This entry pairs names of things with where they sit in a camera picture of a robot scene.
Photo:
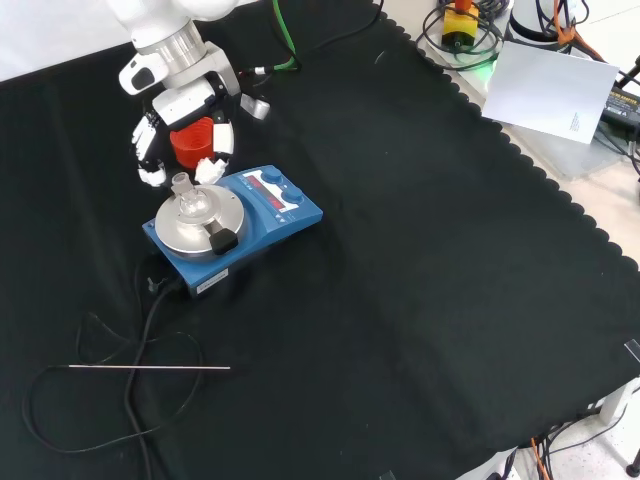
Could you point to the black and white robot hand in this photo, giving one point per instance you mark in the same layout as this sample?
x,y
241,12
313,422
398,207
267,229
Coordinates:
x,y
185,102

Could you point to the clear glass round-bottom flask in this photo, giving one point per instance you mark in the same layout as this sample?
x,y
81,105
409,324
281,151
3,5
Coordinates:
x,y
190,205

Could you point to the red ribbed flask stand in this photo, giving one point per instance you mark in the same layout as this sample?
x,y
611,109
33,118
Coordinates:
x,y
192,145

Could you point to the blue heater with steel plate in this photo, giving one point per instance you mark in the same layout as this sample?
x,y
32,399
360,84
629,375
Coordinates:
x,y
295,215

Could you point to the black bench cloth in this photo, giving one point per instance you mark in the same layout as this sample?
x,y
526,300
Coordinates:
x,y
400,250

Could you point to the steel temperature probe rod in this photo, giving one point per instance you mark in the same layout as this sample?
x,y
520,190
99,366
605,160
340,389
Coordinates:
x,y
150,367

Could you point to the yellow stop button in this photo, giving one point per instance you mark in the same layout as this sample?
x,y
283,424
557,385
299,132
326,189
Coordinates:
x,y
460,30

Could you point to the white cylindrical base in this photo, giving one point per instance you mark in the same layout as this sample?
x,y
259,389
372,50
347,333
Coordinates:
x,y
525,20

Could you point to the pale board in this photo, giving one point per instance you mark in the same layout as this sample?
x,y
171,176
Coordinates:
x,y
545,90

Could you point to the black power adapter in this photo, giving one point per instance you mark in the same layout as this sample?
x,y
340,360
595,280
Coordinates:
x,y
622,105

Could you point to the white table leg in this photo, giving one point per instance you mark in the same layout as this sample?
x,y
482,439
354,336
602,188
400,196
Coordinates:
x,y
617,400

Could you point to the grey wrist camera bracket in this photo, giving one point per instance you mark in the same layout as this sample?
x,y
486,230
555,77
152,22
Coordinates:
x,y
255,107

